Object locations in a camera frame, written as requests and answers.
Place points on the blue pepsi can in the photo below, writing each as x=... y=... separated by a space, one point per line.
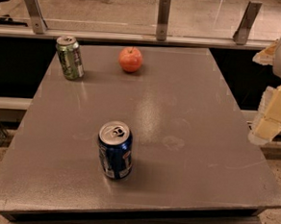
x=115 y=143

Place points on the middle metal railing bracket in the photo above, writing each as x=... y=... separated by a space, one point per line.
x=163 y=17

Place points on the metal railing bracket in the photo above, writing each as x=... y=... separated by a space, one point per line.
x=163 y=17
x=37 y=21
x=249 y=16

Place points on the right metal railing bracket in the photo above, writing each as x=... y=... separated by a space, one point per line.
x=249 y=16

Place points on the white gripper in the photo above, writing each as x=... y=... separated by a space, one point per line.
x=267 y=123

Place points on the green soda can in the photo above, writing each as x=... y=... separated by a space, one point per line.
x=68 y=50

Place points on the metal railing base rail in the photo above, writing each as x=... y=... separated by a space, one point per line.
x=227 y=43

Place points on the left metal railing bracket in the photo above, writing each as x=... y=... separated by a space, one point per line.
x=37 y=21

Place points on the red apple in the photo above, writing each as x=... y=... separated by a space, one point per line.
x=130 y=59

